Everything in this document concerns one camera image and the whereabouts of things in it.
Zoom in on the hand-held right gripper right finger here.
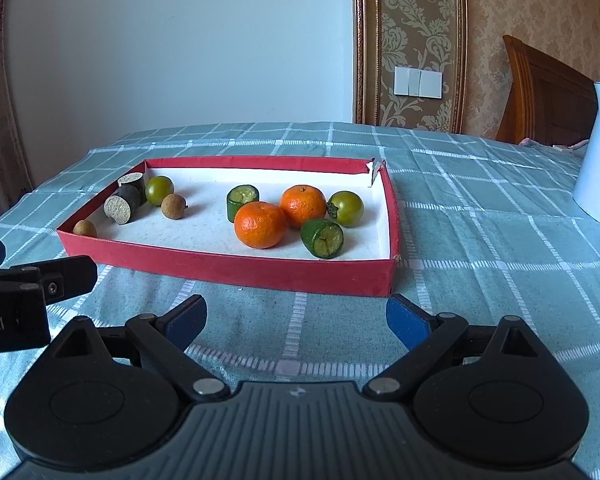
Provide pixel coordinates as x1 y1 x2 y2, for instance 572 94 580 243
362 294 546 402

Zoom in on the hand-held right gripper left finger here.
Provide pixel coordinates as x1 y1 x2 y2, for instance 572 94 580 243
52 295 231 402

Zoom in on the dark eggplant piece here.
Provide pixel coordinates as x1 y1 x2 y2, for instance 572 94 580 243
118 172 148 206
103 185 143 225

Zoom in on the red cardboard box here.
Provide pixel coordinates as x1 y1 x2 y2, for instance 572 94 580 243
56 156 400 299

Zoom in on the green cucumber piece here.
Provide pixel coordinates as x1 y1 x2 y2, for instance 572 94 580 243
300 218 345 260
226 185 260 223

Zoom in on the green tomato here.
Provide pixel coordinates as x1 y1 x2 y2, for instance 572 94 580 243
326 190 365 227
145 175 175 206

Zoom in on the orange mandarin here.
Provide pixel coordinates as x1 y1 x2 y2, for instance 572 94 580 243
234 201 289 250
280 185 327 230

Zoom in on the checked green tablecloth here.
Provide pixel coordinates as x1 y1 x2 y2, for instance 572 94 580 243
0 121 600 461

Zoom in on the pink cloth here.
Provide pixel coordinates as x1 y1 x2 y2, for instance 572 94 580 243
519 136 588 153

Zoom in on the wooden headboard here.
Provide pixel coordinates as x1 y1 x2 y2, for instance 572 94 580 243
495 35 600 147

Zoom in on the gold framed wallpaper panel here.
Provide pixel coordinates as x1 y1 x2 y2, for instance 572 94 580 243
352 0 468 133

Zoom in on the white light switch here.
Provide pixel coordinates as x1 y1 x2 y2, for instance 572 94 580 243
393 66 443 99

